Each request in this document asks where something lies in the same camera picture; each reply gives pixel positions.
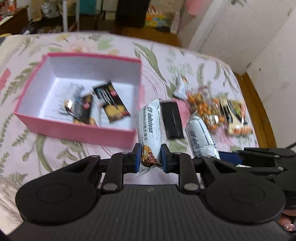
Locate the black cracker packet in box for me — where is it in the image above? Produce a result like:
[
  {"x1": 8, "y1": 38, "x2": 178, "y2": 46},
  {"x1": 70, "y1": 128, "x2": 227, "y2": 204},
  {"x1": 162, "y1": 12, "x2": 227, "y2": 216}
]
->
[{"x1": 93, "y1": 82, "x2": 130, "y2": 123}]

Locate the white folding side table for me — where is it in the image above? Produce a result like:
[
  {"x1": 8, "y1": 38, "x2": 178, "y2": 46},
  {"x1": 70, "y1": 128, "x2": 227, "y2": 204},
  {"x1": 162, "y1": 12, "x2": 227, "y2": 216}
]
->
[{"x1": 62, "y1": 0, "x2": 80, "y2": 33}]

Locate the floral bed sheet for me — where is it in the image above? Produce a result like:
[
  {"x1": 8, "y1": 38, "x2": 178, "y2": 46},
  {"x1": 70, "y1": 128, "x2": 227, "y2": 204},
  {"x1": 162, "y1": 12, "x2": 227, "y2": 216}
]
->
[{"x1": 0, "y1": 32, "x2": 260, "y2": 235}]

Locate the colourful gift bag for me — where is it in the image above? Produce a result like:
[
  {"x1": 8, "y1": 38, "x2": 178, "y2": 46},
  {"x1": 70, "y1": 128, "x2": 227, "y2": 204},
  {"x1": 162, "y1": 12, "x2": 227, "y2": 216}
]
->
[{"x1": 144, "y1": 4, "x2": 167, "y2": 28}]

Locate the black flat snack packet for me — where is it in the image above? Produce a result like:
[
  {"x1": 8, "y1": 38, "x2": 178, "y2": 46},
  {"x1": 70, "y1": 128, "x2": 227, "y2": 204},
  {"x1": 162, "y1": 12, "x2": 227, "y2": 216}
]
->
[{"x1": 160, "y1": 102, "x2": 184, "y2": 140}]

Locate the white SF delicious snack bar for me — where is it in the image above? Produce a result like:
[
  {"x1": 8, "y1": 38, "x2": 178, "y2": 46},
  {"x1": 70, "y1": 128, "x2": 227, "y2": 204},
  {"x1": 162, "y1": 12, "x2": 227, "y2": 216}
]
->
[{"x1": 137, "y1": 99, "x2": 162, "y2": 175}]

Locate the clear bag of coated peanuts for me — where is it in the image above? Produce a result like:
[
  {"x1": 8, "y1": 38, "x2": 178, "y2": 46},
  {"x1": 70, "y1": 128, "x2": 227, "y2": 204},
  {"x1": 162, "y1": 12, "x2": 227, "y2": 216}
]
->
[{"x1": 186, "y1": 85, "x2": 227, "y2": 133}]

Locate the teal bag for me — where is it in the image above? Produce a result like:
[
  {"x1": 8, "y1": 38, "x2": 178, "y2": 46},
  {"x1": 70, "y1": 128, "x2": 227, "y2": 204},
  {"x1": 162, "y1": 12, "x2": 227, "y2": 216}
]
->
[{"x1": 80, "y1": 0, "x2": 96, "y2": 16}]

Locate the black suitcase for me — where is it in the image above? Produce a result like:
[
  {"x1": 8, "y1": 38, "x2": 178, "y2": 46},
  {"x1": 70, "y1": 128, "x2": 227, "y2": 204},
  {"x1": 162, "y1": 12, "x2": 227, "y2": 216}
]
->
[{"x1": 115, "y1": 0, "x2": 150, "y2": 28}]

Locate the white door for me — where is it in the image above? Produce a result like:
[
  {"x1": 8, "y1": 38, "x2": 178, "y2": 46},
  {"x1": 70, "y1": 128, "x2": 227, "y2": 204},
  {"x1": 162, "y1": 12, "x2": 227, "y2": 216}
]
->
[{"x1": 187, "y1": 1, "x2": 295, "y2": 74}]

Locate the black cracker packet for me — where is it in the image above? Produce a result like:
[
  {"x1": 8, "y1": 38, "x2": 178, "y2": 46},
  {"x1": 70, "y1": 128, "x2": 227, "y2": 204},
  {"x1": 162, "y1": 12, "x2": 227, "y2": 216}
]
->
[
  {"x1": 93, "y1": 82, "x2": 130, "y2": 123},
  {"x1": 60, "y1": 83, "x2": 97, "y2": 125}
]

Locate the beige noodle snack bag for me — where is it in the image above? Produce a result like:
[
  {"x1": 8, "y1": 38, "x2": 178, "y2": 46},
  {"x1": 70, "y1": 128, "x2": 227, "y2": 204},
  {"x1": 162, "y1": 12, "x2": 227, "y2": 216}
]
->
[{"x1": 219, "y1": 98, "x2": 253, "y2": 136}]

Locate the small white snack bar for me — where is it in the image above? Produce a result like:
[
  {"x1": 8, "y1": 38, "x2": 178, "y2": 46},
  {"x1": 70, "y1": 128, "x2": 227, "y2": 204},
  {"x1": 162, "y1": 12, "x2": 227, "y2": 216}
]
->
[{"x1": 173, "y1": 74, "x2": 188, "y2": 100}]

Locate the dark wooden nightstand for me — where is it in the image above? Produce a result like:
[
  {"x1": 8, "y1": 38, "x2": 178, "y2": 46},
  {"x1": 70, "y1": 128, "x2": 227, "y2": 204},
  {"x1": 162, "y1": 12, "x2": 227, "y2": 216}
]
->
[{"x1": 1, "y1": 5, "x2": 29, "y2": 35}]

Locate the pink hanging bag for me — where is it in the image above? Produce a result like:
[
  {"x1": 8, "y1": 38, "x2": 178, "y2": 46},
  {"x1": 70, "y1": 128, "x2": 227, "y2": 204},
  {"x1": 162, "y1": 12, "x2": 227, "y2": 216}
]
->
[{"x1": 185, "y1": 0, "x2": 207, "y2": 16}]

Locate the person's right hand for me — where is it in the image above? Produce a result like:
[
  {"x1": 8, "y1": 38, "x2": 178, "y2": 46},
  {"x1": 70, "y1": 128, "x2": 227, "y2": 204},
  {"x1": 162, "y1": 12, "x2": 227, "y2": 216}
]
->
[{"x1": 278, "y1": 209, "x2": 296, "y2": 232}]

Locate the pink cardboard box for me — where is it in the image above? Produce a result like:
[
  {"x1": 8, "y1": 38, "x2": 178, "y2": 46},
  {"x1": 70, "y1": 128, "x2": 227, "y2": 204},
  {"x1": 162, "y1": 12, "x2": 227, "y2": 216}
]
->
[{"x1": 14, "y1": 53, "x2": 142, "y2": 149}]

